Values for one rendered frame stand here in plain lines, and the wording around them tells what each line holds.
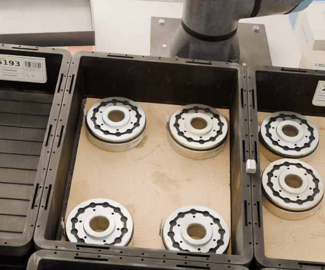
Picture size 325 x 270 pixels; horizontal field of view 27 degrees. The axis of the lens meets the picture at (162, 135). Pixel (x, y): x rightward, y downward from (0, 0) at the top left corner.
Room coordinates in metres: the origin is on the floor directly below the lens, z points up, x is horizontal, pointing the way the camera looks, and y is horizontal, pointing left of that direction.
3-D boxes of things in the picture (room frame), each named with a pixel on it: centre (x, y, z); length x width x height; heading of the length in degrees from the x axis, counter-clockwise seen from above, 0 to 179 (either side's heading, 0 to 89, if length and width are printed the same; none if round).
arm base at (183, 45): (1.09, -0.07, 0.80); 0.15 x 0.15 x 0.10
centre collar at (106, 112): (0.78, 0.08, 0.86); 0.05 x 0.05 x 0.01
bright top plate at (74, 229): (0.56, 0.08, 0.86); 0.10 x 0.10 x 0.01
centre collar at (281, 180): (0.67, -0.22, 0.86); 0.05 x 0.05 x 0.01
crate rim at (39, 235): (0.67, 0.01, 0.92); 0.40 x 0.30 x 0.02; 1
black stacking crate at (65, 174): (0.67, 0.01, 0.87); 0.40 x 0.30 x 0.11; 1
